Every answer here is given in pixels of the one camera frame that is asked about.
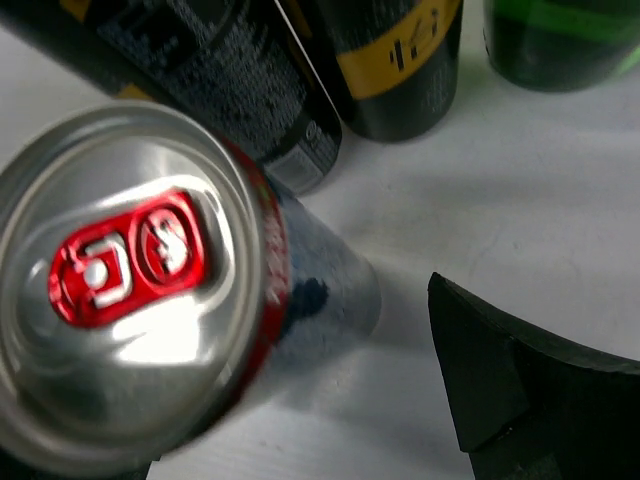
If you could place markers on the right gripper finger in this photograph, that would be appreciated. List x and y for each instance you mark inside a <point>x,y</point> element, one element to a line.
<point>529,404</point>

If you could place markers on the black yellow can left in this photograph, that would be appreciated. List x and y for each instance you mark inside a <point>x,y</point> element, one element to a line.
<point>233,66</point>

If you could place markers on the green glass bottle front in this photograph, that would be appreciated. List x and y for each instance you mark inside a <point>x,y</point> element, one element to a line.
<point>557,46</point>

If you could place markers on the black yellow can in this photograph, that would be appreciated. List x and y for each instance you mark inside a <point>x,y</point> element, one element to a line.
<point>390,67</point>
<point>233,66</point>

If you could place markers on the black yellow can right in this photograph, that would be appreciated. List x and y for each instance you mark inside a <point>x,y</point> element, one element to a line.
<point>390,67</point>

